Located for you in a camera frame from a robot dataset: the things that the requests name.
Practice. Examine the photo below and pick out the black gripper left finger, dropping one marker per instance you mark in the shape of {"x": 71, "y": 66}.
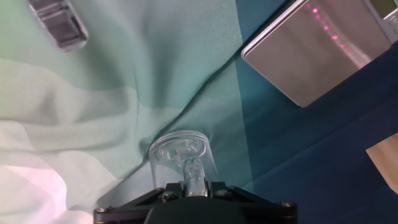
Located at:
{"x": 124, "y": 213}

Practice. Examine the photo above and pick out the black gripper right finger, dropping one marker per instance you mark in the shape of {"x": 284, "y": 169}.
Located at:
{"x": 270, "y": 213}

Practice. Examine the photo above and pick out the clear glass cup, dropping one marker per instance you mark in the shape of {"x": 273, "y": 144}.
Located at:
{"x": 183, "y": 158}

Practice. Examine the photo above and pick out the teal and white tablecloth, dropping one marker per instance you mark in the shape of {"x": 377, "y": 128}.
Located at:
{"x": 93, "y": 109}

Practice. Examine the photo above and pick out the wooden block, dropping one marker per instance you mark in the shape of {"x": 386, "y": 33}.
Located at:
{"x": 387, "y": 161}

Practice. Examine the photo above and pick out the silver digital kitchen scale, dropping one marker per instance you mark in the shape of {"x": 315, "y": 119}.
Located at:
{"x": 314, "y": 53}

